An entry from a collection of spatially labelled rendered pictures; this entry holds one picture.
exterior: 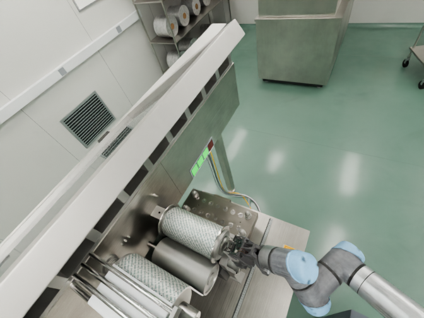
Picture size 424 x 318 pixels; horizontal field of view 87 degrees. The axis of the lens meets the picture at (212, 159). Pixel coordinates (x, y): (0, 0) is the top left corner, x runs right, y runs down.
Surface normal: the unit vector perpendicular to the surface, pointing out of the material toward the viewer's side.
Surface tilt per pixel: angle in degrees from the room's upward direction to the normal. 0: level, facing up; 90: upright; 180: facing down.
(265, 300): 0
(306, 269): 50
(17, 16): 90
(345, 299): 0
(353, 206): 0
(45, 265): 57
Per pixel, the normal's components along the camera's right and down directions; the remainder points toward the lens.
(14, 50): 0.86, 0.25
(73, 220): 0.61, -0.11
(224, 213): -0.21, -0.60
